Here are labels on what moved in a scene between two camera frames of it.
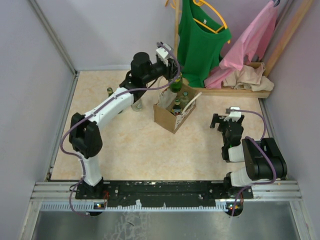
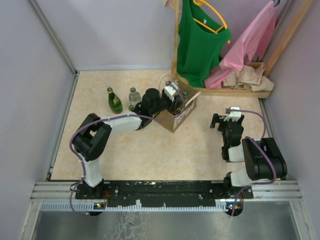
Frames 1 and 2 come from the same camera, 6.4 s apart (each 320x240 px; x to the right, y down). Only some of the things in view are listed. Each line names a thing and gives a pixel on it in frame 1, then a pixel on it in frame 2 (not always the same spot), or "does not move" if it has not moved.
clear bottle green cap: x=184 y=99 does not move
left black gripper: x=171 y=68 → x=173 y=105
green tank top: x=201 y=37 does not move
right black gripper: x=218 y=119 does not move
